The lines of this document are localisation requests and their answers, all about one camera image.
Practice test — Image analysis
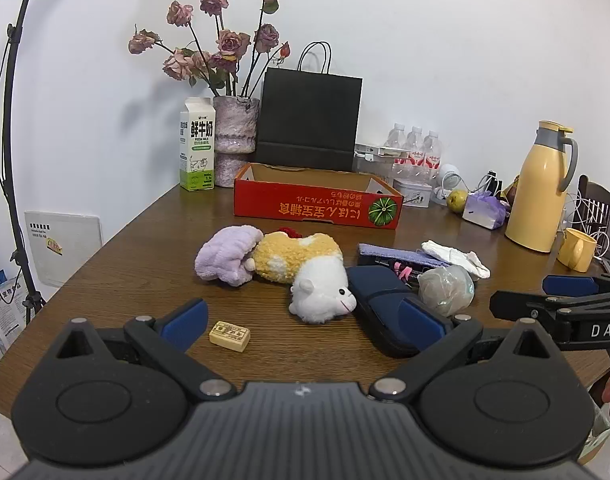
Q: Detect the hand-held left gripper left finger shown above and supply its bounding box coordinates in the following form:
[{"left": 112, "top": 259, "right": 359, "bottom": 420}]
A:
[{"left": 55, "top": 298, "right": 237, "bottom": 403}]

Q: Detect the yellow white plush toy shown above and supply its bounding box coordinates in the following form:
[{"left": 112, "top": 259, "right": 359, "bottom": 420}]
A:
[{"left": 245, "top": 232, "right": 358, "bottom": 325}]

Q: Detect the small yellow block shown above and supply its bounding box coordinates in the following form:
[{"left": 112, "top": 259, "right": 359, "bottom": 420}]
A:
[{"left": 208, "top": 321, "right": 251, "bottom": 352}]

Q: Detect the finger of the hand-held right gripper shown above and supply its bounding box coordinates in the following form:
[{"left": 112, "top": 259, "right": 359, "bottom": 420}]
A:
[
  {"left": 542, "top": 274, "right": 610, "bottom": 296},
  {"left": 489, "top": 289, "right": 610, "bottom": 334}
]

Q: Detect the clear container with white lid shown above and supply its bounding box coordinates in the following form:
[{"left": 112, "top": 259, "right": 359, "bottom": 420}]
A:
[{"left": 354, "top": 142, "right": 401, "bottom": 176}]

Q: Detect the navy blue case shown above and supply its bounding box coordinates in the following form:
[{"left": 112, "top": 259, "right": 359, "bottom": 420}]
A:
[{"left": 346, "top": 265, "right": 456, "bottom": 359}]

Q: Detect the clear plastic bag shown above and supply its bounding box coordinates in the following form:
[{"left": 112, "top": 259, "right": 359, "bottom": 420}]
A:
[{"left": 417, "top": 265, "right": 476, "bottom": 317}]

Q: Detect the black light stand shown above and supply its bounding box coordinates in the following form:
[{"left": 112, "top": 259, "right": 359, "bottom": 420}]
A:
[{"left": 0, "top": 0, "right": 47, "bottom": 328}]

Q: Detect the green white milk carton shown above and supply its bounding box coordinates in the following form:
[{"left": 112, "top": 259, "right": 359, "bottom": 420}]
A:
[{"left": 179, "top": 97, "right": 217, "bottom": 192}]

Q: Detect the white cloth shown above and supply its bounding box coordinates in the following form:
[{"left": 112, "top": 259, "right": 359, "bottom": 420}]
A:
[{"left": 421, "top": 240, "right": 492, "bottom": 282}]

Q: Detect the pink marbled vase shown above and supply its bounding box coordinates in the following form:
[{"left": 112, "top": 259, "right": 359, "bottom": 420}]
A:
[{"left": 213, "top": 95, "right": 261, "bottom": 188}]

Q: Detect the blue white box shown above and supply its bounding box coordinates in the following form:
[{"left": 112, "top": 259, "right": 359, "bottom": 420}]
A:
[{"left": 0, "top": 270, "right": 33, "bottom": 352}]

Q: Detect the pale tin box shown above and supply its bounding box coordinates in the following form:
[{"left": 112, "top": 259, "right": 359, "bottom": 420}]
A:
[{"left": 392, "top": 177, "right": 433, "bottom": 207}]

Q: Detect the red cardboard box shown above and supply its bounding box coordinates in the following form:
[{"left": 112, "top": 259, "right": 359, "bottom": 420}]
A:
[{"left": 233, "top": 162, "right": 404, "bottom": 231}]

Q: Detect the person's shoe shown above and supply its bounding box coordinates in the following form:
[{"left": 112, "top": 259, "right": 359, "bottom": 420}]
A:
[{"left": 577, "top": 422, "right": 610, "bottom": 466}]

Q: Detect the purple knitted pouch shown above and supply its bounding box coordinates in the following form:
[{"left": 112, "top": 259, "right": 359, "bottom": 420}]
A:
[{"left": 357, "top": 243, "right": 451, "bottom": 268}]

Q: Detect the black cable with pink tie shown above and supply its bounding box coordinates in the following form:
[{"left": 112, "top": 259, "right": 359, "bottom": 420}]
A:
[{"left": 359, "top": 255, "right": 428, "bottom": 292}]

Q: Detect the black paper bag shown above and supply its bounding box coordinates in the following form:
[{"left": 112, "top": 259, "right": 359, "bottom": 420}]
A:
[{"left": 254, "top": 41, "right": 363, "bottom": 173}]

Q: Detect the white wall panel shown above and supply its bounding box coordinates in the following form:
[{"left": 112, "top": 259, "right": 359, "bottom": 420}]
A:
[{"left": 24, "top": 210, "right": 103, "bottom": 288}]

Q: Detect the small white fan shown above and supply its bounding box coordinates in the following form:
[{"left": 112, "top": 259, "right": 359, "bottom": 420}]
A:
[{"left": 437, "top": 162, "right": 463, "bottom": 193}]

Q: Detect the dark wooden chair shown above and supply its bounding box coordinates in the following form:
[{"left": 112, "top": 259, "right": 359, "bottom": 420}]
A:
[{"left": 577, "top": 175, "right": 610, "bottom": 241}]

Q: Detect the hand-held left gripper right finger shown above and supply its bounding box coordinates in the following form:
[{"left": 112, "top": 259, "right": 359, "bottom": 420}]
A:
[{"left": 367, "top": 297, "right": 553, "bottom": 403}]

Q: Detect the dried pink rose bouquet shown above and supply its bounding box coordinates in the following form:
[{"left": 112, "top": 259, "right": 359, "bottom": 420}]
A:
[{"left": 128, "top": 0, "right": 292, "bottom": 97}]

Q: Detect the yellow thermos jug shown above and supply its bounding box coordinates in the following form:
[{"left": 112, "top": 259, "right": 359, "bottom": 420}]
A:
[{"left": 505, "top": 120, "right": 580, "bottom": 253}]

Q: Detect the purple fluffy towel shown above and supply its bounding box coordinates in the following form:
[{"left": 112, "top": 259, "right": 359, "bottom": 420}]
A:
[{"left": 194, "top": 226, "right": 266, "bottom": 288}]

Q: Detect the yellow mug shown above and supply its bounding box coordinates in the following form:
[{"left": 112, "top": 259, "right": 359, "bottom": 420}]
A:
[{"left": 557, "top": 227, "right": 598, "bottom": 273}]

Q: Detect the purple tissue pack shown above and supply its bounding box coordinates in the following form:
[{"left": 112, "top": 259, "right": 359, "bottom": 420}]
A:
[{"left": 462, "top": 194, "right": 508, "bottom": 230}]

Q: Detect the white charging cable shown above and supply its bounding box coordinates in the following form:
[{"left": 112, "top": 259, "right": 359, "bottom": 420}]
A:
[{"left": 477, "top": 172, "right": 503, "bottom": 196}]

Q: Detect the white cable tangle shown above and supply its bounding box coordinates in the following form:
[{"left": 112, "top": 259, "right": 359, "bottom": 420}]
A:
[{"left": 565, "top": 194, "right": 610, "bottom": 261}]

